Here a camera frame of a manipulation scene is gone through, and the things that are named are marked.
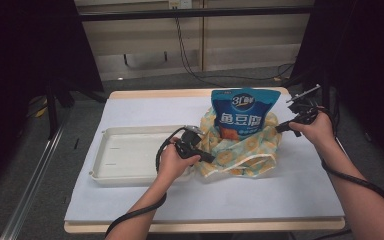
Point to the fruit print cloth bag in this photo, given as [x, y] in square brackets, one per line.
[243, 153]

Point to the white wall socket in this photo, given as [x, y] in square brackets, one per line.
[180, 4]

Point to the person's left hand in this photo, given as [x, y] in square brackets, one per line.
[173, 163]

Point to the person's right hand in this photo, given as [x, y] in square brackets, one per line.
[316, 128]

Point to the metal floor rail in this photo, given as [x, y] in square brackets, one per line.
[33, 186]

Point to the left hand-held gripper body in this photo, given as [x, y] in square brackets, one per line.
[190, 140]

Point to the black metal stand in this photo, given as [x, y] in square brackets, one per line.
[51, 113]

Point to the black horizontal bar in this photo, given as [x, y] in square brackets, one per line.
[193, 13]

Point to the blue snack packet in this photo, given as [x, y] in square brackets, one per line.
[243, 110]

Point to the white plastic tray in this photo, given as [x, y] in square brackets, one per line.
[130, 156]

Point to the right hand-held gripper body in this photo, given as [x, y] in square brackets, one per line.
[305, 106]

